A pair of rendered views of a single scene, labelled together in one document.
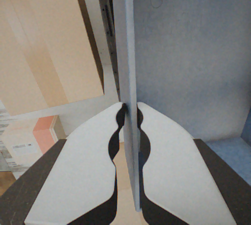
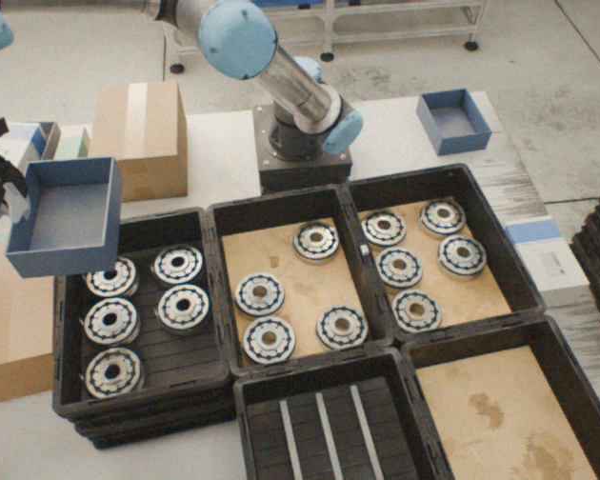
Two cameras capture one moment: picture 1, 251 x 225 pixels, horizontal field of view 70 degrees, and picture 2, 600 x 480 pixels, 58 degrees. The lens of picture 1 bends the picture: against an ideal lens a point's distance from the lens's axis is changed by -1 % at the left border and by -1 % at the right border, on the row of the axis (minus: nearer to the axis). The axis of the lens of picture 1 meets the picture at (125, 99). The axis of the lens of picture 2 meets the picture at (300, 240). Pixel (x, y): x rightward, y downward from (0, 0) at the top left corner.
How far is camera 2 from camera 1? 99 cm
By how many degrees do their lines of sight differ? 66
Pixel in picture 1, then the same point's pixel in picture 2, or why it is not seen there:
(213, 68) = (85, 225)
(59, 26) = (30, 288)
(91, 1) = not seen: hidden behind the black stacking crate
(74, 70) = (29, 325)
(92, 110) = (44, 452)
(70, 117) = (4, 467)
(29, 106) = not seen: outside the picture
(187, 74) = (70, 228)
